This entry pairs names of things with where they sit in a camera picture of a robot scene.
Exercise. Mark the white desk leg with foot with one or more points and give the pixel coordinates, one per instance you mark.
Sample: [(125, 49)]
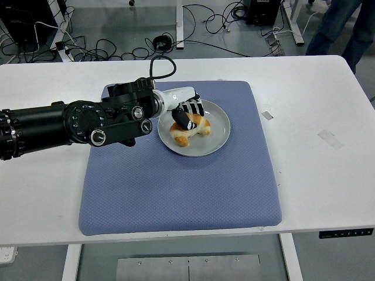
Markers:
[(293, 23)]

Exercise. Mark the blue quilted mat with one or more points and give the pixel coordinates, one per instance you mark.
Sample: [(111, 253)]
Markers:
[(146, 190)]

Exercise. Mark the grey round plate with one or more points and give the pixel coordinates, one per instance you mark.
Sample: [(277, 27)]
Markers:
[(205, 143)]

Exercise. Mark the large clear tape piece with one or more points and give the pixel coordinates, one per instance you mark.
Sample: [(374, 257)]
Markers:
[(330, 140)]

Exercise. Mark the white desk leg straight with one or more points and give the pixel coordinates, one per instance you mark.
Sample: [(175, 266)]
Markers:
[(180, 23)]

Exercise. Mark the white power strip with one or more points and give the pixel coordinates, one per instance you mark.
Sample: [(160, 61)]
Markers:
[(7, 254)]

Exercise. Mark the black table control panel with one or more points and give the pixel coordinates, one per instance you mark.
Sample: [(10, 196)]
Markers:
[(345, 233)]

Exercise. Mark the small black computer case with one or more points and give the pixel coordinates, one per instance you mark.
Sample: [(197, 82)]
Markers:
[(262, 11)]

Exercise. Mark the croissant bread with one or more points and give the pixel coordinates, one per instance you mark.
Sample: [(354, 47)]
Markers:
[(202, 126)]

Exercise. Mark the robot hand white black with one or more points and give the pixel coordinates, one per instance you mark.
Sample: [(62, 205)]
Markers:
[(178, 96)]

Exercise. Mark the small clear tape piece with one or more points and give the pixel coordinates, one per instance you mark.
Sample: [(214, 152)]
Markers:
[(267, 115)]

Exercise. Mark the grey metal pedal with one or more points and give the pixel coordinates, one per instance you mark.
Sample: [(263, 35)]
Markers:
[(275, 44)]

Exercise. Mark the large black computer case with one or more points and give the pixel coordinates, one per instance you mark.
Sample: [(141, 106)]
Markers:
[(23, 20)]

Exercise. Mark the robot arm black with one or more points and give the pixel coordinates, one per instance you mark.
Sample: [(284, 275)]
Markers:
[(44, 123)]

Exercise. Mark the person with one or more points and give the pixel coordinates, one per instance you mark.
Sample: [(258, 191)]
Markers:
[(331, 29)]

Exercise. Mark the white table leg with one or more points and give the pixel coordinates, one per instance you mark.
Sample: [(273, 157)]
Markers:
[(291, 260), (71, 263)]

